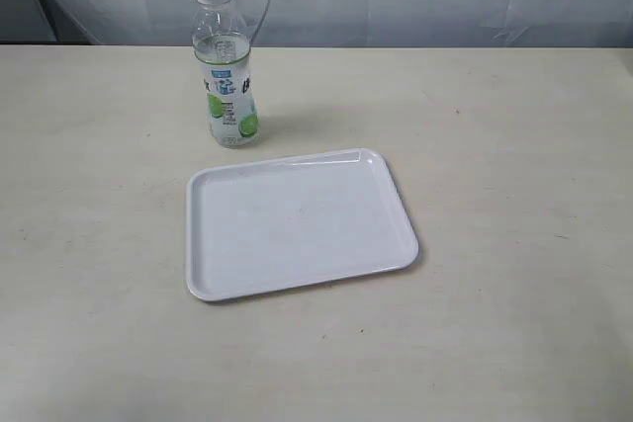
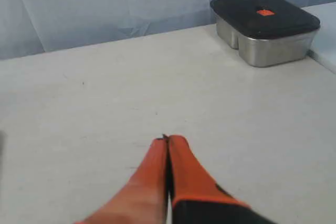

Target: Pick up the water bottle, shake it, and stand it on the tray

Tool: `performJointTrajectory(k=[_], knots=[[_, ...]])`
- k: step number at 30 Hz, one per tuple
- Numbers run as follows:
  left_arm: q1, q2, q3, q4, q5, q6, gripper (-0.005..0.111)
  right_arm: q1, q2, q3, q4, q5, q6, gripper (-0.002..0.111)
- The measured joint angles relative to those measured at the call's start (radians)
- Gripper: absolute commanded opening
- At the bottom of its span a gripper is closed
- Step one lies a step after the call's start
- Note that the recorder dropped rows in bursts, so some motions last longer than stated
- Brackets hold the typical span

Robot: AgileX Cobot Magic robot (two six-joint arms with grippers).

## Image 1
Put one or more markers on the white plastic tray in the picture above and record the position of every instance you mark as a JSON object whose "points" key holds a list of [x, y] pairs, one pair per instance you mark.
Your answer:
{"points": [[286, 223]]}

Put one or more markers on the clear lime drink bottle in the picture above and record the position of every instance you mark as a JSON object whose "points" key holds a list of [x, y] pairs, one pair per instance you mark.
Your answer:
{"points": [[222, 48]]}

